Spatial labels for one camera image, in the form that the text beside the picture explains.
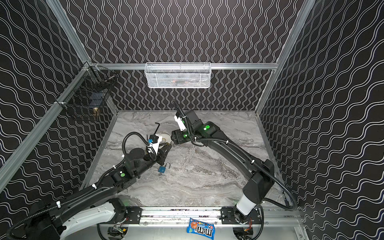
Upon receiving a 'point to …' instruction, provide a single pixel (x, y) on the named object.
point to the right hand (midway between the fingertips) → (177, 136)
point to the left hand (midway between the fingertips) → (172, 145)
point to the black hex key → (157, 128)
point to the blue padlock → (162, 169)
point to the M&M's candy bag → (204, 229)
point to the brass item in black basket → (95, 109)
